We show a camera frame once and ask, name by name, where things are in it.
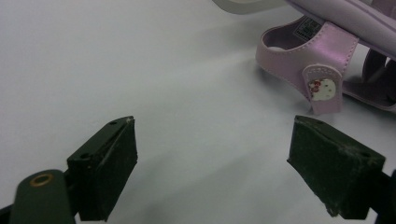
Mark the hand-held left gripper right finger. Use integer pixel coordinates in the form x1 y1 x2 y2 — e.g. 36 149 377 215
286 115 387 220

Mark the pink child sandal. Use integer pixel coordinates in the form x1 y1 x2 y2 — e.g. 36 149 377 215
255 15 396 116
212 0 396 60

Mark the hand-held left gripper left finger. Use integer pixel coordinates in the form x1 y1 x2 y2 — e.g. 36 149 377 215
66 116 138 222

